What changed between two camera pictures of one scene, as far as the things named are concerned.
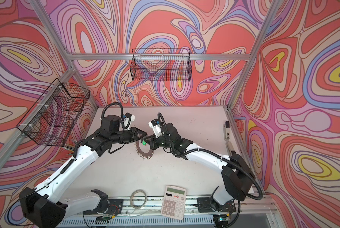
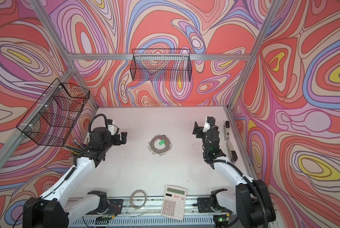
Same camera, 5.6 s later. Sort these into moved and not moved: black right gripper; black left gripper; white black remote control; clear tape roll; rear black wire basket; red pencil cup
Moved: black right gripper; black left gripper
Not moved: clear tape roll; white black remote control; red pencil cup; rear black wire basket
